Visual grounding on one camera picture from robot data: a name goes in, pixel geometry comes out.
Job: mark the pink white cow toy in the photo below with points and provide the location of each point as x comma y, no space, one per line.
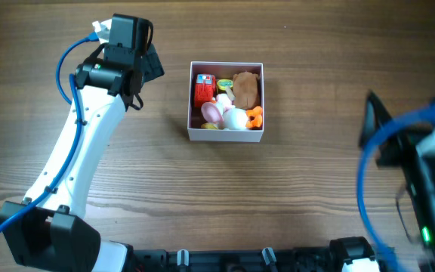
213,111

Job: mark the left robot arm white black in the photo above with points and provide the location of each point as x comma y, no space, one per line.
46,229

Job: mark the white box pink inside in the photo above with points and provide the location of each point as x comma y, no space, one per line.
222,70

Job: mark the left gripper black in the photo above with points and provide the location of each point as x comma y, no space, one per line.
152,66

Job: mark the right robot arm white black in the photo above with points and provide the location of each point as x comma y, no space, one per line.
419,172

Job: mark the brown plush bear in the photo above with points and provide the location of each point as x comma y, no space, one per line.
245,90

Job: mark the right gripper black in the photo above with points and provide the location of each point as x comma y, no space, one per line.
393,149

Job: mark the white plush duck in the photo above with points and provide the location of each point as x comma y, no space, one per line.
239,120

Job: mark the black mounting rail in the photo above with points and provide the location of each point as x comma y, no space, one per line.
268,259

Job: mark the yellow wooden rattle drum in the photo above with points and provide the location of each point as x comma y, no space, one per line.
225,86

